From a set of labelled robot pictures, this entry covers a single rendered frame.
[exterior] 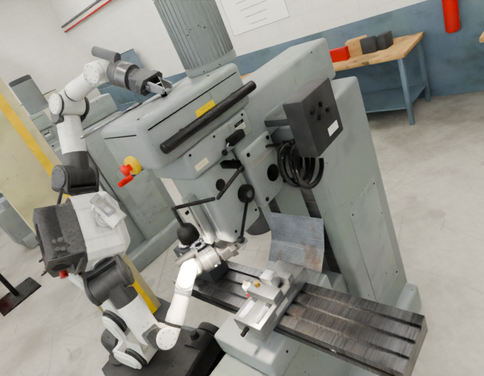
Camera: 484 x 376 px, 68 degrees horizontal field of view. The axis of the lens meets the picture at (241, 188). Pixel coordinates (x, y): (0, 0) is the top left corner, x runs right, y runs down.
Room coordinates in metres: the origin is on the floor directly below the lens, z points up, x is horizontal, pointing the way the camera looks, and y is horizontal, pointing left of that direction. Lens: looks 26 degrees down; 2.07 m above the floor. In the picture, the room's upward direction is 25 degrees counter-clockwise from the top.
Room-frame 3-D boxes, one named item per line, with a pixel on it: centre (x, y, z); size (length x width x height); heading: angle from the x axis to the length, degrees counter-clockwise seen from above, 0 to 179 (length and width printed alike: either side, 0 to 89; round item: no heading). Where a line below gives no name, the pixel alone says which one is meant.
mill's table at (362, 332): (1.23, 0.09, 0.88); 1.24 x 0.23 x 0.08; 39
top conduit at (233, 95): (1.16, -0.02, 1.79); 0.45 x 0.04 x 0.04; 129
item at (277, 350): (1.25, 0.10, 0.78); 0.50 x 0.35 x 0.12; 129
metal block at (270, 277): (1.19, 0.05, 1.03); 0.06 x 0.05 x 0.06; 38
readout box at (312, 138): (1.18, -0.34, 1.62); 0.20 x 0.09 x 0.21; 129
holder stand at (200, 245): (1.58, 0.35, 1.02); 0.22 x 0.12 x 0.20; 40
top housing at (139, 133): (1.26, 0.09, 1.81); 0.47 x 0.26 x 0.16; 129
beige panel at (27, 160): (2.54, 1.29, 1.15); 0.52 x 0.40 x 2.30; 129
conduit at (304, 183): (1.26, -0.23, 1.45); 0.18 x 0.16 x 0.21; 129
